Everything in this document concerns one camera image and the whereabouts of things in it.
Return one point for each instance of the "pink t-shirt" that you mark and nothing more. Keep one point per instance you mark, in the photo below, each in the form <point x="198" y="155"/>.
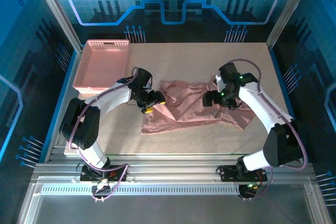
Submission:
<point x="189" y="108"/>

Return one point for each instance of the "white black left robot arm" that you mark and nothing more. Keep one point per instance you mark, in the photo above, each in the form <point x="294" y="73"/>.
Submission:
<point x="115" y="98"/>

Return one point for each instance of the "pink plastic basket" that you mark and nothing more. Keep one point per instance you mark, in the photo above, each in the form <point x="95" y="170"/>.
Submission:
<point x="102" y="61"/>

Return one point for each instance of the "black controller board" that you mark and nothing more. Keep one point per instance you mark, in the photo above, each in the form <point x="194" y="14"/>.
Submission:
<point x="248" y="191"/>
<point x="101" y="193"/>

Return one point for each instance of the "aluminium frame rail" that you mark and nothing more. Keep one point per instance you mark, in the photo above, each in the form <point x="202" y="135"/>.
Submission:
<point x="170" y="167"/>

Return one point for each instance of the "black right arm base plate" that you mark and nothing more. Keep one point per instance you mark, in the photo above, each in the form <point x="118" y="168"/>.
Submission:
<point x="228" y="174"/>

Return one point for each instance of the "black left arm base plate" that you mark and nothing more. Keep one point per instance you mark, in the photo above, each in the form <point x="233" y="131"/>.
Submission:
<point x="86" y="175"/>

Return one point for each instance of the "aluminium frame post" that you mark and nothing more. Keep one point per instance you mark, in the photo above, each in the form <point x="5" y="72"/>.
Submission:
<point x="56" y="11"/>
<point x="288" y="11"/>

